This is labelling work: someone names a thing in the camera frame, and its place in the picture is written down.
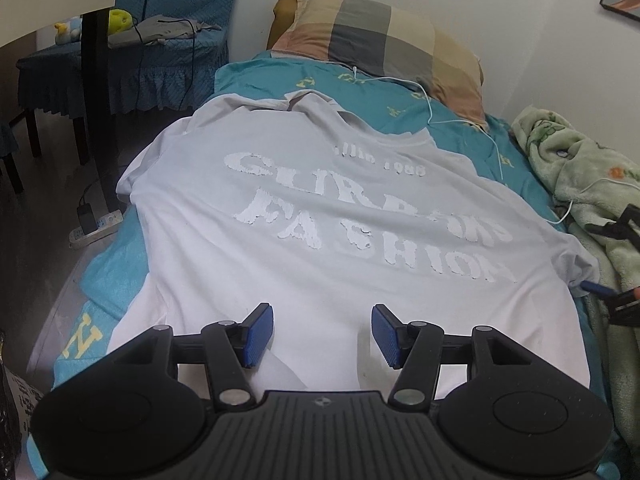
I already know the yellow duck toy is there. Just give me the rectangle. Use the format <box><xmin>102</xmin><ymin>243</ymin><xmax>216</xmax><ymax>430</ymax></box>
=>
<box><xmin>54</xmin><ymin>17</ymin><xmax>84</xmax><ymax>44</ymax></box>

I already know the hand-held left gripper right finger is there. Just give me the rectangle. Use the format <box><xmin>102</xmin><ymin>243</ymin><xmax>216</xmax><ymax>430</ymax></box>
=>
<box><xmin>370</xmin><ymin>303</ymin><xmax>538</xmax><ymax>409</ymax></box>

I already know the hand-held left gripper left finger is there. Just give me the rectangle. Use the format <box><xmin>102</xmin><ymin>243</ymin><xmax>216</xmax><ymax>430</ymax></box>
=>
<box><xmin>107</xmin><ymin>302</ymin><xmax>276</xmax><ymax>410</ymax></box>

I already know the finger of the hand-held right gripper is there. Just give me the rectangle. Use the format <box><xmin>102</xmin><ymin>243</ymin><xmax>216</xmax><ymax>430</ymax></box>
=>
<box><xmin>580</xmin><ymin>281</ymin><xmax>640</xmax><ymax>327</ymax></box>
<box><xmin>584</xmin><ymin>204</ymin><xmax>640</xmax><ymax>242</ymax></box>

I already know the black plastic bag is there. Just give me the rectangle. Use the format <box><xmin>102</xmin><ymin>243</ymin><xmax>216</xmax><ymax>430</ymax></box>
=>
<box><xmin>0</xmin><ymin>330</ymin><xmax>46</xmax><ymax>480</ymax></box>

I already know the teal patterned bed sheet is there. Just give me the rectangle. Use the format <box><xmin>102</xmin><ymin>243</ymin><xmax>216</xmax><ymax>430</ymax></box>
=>
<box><xmin>25</xmin><ymin>52</ymin><xmax>556</xmax><ymax>480</ymax></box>

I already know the white printed t-shirt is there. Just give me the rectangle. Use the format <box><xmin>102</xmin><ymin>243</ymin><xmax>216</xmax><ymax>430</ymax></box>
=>
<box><xmin>106</xmin><ymin>91</ymin><xmax>601</xmax><ymax>396</ymax></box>

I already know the white cable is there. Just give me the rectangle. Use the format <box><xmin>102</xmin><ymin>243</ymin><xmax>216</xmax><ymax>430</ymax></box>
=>
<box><xmin>345</xmin><ymin>65</ymin><xmax>507</xmax><ymax>182</ymax></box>
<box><xmin>546</xmin><ymin>176</ymin><xmax>640</xmax><ymax>225</ymax></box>

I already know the grey mattress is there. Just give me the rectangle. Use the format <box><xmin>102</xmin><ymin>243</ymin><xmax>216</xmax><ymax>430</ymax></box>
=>
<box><xmin>25</xmin><ymin>205</ymin><xmax>143</xmax><ymax>391</ymax></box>

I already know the brown pillow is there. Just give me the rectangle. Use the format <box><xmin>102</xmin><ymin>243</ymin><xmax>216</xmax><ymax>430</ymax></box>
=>
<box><xmin>266</xmin><ymin>0</ymin><xmax>306</xmax><ymax>52</ymax></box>

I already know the chair with blue cover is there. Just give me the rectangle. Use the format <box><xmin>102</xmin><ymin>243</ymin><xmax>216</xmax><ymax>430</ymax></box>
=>
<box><xmin>0</xmin><ymin>120</ymin><xmax>26</xmax><ymax>196</ymax></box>
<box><xmin>17</xmin><ymin>0</ymin><xmax>246</xmax><ymax>167</ymax></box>

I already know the green fleece blanket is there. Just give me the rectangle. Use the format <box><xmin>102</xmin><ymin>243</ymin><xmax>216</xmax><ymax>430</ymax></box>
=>
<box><xmin>510</xmin><ymin>105</ymin><xmax>640</xmax><ymax>461</ymax></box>

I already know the plaid pillow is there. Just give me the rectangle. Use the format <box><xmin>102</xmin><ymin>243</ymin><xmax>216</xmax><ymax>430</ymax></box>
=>
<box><xmin>272</xmin><ymin>0</ymin><xmax>491</xmax><ymax>131</ymax></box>

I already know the dark table with white edge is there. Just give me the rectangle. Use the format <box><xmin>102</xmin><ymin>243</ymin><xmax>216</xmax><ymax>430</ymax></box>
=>
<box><xmin>0</xmin><ymin>0</ymin><xmax>127</xmax><ymax>213</ymax></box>

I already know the black power adapter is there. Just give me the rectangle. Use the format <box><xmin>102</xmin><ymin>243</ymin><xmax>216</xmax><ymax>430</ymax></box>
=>
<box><xmin>76</xmin><ymin>180</ymin><xmax>109</xmax><ymax>235</ymax></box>

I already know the white power strip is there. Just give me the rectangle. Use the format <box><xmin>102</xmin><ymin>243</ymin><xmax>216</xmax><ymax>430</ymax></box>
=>
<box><xmin>69</xmin><ymin>209</ymin><xmax>125</xmax><ymax>250</ymax></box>

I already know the black cable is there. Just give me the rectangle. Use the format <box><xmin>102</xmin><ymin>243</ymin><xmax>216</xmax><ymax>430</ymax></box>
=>
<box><xmin>131</xmin><ymin>0</ymin><xmax>201</xmax><ymax>112</ymax></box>

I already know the grey garment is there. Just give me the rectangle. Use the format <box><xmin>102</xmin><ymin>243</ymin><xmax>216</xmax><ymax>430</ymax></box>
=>
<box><xmin>107</xmin><ymin>14</ymin><xmax>223</xmax><ymax>50</ymax></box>

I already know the yellow-green plush toy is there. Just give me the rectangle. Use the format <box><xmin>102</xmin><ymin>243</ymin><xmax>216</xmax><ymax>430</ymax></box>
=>
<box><xmin>109</xmin><ymin>8</ymin><xmax>134</xmax><ymax>36</ymax></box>

